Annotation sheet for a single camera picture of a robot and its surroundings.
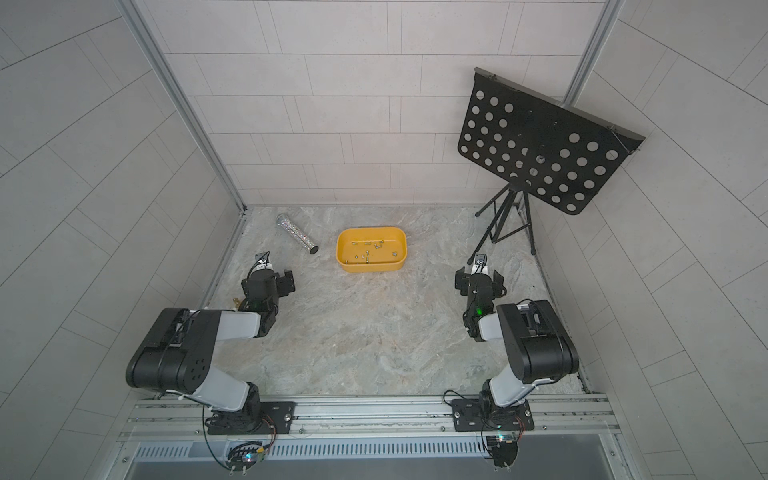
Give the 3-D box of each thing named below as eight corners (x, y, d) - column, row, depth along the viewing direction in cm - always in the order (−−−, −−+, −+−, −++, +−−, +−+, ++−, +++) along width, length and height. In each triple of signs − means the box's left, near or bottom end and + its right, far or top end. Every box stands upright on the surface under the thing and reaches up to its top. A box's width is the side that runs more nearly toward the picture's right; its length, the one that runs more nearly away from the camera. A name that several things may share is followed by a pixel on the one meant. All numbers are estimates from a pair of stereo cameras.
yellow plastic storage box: (335, 272, 100) (333, 264, 96) (341, 236, 110) (339, 227, 106) (406, 272, 100) (406, 264, 96) (405, 236, 110) (406, 227, 106)
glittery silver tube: (277, 223, 113) (274, 217, 110) (285, 218, 115) (283, 212, 112) (311, 255, 103) (309, 250, 101) (320, 249, 105) (318, 244, 103)
